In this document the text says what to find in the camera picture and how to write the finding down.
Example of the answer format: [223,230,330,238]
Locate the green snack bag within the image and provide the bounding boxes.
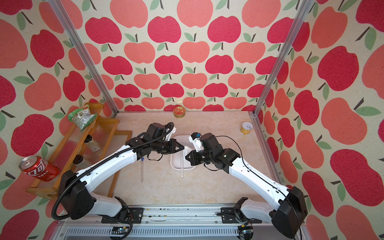
[68,104,98,131]

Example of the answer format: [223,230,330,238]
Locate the white wipe cloth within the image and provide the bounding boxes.
[183,146,192,157]

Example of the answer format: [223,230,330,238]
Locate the test tube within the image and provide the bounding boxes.
[141,158,145,183]
[180,152,184,179]

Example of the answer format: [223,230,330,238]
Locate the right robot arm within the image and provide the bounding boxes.
[185,149,308,239]

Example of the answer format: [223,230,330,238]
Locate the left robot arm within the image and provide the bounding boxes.
[51,122,184,224]

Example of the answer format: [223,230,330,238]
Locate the aluminium frame post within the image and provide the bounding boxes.
[49,0,119,118]
[252,0,315,117]

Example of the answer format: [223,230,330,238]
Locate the white rectangular tray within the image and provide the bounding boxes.
[170,135,195,171]

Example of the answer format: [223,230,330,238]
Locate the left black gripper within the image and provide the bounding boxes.
[152,137,186,153]

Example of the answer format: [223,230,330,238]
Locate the right aluminium frame post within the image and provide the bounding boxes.
[252,0,315,117]

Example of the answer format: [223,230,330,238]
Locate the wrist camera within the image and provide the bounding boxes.
[146,122,177,141]
[189,132,224,155]

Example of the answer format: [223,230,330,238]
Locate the left aluminium frame post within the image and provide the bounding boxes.
[49,0,119,118]

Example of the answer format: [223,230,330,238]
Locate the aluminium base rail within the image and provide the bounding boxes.
[45,204,287,240]

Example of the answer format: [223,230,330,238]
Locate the red gold round tin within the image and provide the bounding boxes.
[173,106,186,119]

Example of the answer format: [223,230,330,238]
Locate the wooden shelf rack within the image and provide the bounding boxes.
[26,116,132,200]

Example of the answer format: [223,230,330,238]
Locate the glass spice jar upper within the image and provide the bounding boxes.
[84,135,101,152]

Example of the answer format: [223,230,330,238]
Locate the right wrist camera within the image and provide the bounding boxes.
[189,132,224,155]

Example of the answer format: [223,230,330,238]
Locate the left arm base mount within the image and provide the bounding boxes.
[102,207,144,224]

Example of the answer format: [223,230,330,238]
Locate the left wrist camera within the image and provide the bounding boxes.
[146,122,177,141]

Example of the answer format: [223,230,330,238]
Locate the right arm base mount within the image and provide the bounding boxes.
[216,207,262,226]

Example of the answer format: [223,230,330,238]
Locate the glass spice jar lower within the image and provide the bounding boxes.
[73,155,92,169]

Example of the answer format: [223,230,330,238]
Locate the glass spice jar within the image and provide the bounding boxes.
[84,135,101,152]
[73,155,92,169]

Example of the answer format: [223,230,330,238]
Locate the red cola can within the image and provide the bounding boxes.
[19,156,60,182]

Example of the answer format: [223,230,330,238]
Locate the yellow white can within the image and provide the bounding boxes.
[241,122,253,135]

